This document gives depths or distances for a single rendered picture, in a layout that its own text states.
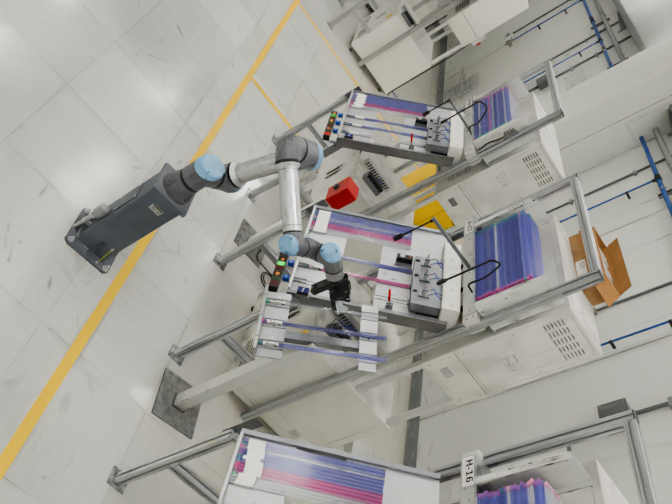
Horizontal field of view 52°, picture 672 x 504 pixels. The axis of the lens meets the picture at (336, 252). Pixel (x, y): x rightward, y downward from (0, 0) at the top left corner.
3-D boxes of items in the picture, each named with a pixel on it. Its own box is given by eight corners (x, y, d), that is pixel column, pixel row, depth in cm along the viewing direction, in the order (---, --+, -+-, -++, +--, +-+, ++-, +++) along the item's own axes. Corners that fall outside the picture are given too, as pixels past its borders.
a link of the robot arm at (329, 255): (327, 237, 269) (344, 245, 264) (330, 258, 276) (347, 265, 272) (314, 249, 265) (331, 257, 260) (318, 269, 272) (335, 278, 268)
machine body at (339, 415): (215, 387, 349) (312, 345, 321) (250, 297, 405) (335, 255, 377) (294, 461, 376) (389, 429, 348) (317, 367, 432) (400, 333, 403)
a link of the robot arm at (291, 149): (288, 124, 263) (298, 252, 254) (305, 131, 272) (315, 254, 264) (264, 132, 269) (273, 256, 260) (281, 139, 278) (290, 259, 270)
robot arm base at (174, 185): (158, 186, 288) (174, 176, 284) (168, 166, 300) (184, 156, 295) (183, 211, 296) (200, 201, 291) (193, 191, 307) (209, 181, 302)
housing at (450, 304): (434, 331, 307) (441, 308, 298) (438, 263, 346) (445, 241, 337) (452, 335, 307) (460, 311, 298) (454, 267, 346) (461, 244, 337)
